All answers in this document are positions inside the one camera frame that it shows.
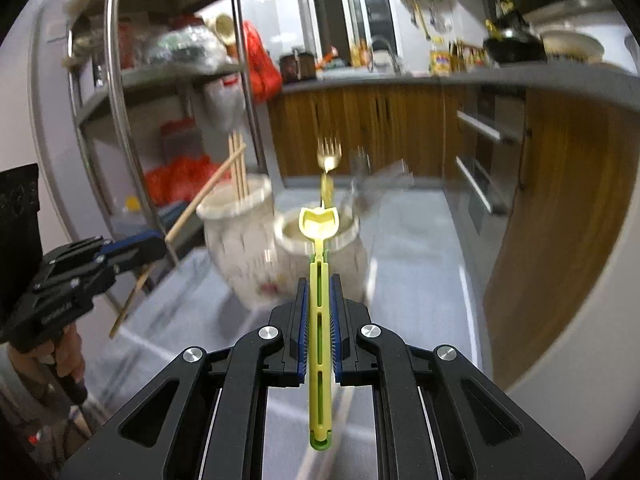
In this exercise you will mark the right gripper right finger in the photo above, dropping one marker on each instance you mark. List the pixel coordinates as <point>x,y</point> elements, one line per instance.
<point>436,415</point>

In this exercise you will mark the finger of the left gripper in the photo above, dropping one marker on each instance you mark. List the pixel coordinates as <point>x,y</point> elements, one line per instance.
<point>110,269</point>
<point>129,253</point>

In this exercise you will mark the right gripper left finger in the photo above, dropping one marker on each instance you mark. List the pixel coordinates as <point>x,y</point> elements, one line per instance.
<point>203,416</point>

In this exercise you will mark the green plastic utensil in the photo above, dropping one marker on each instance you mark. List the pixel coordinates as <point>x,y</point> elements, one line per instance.
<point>320,356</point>

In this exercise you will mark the yellow tulip plastic utensil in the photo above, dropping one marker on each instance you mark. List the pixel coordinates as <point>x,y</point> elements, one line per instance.
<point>319,224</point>

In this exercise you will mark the silver fork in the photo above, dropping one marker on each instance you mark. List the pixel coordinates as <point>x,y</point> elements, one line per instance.
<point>374,187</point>

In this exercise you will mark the gold fork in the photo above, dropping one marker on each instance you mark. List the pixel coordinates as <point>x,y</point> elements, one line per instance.
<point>329,156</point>

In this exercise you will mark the silver flower-end spoon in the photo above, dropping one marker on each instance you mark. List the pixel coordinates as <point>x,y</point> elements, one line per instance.
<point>360,170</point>

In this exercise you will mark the kitchen faucet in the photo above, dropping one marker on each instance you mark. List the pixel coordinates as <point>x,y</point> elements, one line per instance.
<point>382,57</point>

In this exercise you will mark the person left hand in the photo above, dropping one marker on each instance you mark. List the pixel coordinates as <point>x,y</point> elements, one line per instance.
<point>66,354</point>

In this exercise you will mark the red plastic bag on shelf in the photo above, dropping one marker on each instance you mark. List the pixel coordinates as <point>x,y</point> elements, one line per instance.
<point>180,180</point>

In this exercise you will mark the grey striped table mat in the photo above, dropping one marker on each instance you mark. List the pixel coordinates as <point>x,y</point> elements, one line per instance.
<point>415,284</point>

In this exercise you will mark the red lid plastic container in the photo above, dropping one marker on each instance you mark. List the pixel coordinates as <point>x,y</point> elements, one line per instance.
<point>181,137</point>

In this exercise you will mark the stainless steel shelf rack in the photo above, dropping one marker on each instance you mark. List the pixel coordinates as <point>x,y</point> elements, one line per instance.
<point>119,103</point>

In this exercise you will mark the cream ceramic double utensil holder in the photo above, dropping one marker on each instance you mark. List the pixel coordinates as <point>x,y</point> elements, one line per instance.
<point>258,251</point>

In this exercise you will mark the white hanging plastic bag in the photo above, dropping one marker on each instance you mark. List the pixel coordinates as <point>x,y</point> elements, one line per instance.
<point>225,103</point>

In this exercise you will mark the clear bag on shelf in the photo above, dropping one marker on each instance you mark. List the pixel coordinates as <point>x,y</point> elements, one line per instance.
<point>191,45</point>

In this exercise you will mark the red hanging plastic bag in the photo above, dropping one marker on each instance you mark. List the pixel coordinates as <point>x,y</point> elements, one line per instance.
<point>265,78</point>

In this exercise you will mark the built-in steel oven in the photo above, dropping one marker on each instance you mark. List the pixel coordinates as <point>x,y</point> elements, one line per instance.
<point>484,133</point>

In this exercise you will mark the electric pressure cooker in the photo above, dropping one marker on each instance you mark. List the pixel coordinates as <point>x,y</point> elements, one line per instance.
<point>297,66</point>

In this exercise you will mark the wooden base cabinets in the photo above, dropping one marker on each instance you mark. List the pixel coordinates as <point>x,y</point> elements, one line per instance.
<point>578,170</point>

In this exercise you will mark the yellow oil bottle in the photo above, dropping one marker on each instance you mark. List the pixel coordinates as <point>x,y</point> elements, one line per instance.
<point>440,59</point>

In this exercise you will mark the black wok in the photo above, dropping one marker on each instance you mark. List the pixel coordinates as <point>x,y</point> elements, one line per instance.
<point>513,43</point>

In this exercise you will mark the window with metal frame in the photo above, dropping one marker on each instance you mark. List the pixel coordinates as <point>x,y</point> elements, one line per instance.
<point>343,24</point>

